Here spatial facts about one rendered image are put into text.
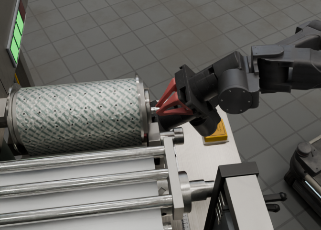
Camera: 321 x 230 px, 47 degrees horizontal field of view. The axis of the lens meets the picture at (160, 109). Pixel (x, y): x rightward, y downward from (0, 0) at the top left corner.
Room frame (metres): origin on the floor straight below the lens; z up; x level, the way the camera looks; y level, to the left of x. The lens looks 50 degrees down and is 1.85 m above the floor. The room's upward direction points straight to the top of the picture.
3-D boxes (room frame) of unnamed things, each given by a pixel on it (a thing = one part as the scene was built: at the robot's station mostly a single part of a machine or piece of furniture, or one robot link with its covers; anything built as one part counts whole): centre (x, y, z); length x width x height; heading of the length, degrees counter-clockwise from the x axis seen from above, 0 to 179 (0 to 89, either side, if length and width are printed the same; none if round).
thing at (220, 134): (0.69, -0.17, 0.91); 0.07 x 0.07 x 0.02; 7
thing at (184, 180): (0.26, -0.01, 1.34); 0.06 x 0.06 x 0.06; 7
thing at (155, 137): (0.48, 0.00, 1.05); 0.06 x 0.05 x 0.31; 97
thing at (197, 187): (0.27, -0.07, 1.34); 0.06 x 0.03 x 0.03; 97
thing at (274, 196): (0.24, -0.16, 1.37); 0.05 x 0.01 x 0.01; 97
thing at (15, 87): (0.47, 0.29, 1.25); 0.15 x 0.01 x 0.15; 7
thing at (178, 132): (0.48, -0.04, 1.18); 0.04 x 0.02 x 0.04; 7
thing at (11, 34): (0.85, 0.41, 1.19); 0.25 x 0.01 x 0.07; 7
